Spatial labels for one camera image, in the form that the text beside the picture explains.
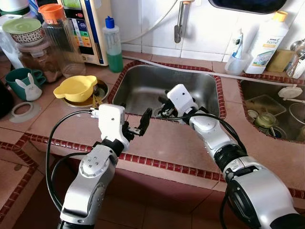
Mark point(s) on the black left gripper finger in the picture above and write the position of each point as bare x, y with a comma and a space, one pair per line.
145, 120

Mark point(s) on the steel bowl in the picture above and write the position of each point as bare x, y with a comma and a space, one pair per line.
102, 95

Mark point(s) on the yellow plastic bowl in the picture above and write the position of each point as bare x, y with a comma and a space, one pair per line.
74, 88

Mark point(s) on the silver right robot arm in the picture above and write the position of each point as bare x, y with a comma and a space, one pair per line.
262, 191

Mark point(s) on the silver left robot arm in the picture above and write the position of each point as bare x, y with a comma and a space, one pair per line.
88, 191

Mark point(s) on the steel sink basin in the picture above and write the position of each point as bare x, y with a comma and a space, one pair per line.
143, 86
286, 133

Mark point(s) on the green soap bottle blue cap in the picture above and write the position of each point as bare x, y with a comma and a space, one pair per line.
114, 59

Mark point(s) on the clear plastic cup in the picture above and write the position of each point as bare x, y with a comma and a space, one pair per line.
236, 67

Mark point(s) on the small white lid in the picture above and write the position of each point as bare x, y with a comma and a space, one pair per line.
253, 114

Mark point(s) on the white blue toothpaste tube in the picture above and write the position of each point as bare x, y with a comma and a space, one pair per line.
238, 43

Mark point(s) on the small glass jar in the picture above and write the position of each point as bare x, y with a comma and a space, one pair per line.
266, 120

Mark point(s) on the clear plastic food container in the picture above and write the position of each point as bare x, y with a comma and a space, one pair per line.
267, 102

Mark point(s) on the beige water filter appliance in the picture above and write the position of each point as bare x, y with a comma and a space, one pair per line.
97, 28

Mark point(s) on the clear jar orange lid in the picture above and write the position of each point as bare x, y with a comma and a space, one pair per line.
66, 47

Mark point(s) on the steel pot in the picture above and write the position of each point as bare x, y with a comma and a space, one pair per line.
298, 114

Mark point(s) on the teal mug with white bunny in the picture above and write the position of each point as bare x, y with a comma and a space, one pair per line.
26, 88

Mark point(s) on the jar with brown contents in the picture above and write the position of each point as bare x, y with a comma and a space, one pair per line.
35, 62

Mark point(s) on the white detergent bottle yellow cap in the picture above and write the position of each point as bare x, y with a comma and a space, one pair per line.
264, 45

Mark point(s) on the chrome tap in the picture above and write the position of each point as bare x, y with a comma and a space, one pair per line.
296, 59

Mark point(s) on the yellow sponge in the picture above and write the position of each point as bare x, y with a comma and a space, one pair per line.
281, 61

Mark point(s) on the black pot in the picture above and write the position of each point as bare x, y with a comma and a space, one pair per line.
5, 100

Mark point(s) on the patterned bowl green lid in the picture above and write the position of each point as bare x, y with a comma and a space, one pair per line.
24, 28

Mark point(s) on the white container dark green lid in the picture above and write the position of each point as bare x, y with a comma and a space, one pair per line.
12, 5

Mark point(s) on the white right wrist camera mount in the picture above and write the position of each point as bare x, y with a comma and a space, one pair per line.
181, 98

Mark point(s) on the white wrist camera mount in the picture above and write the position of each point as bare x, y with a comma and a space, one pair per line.
112, 121
181, 98

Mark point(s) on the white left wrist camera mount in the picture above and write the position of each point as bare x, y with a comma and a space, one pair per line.
112, 121

